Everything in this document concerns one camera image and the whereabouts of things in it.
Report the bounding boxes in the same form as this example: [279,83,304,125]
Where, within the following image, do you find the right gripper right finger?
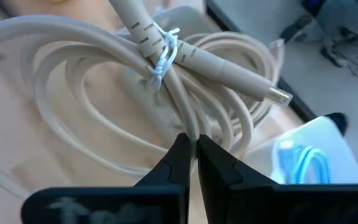
[197,133,358,224]

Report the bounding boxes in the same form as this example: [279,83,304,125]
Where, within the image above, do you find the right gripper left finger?
[22,132,195,224]

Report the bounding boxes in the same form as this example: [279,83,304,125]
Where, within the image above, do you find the light blue HDMI cable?
[277,139,332,185]

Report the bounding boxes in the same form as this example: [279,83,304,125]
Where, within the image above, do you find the beige HDMI cable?
[181,30,281,150]
[0,0,293,200]

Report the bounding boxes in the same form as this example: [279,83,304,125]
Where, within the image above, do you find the white plastic bin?
[242,115,358,185]

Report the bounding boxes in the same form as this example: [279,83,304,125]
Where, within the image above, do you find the white twist tie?
[147,27,181,91]

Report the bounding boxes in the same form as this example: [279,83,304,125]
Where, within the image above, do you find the person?
[280,0,358,43]

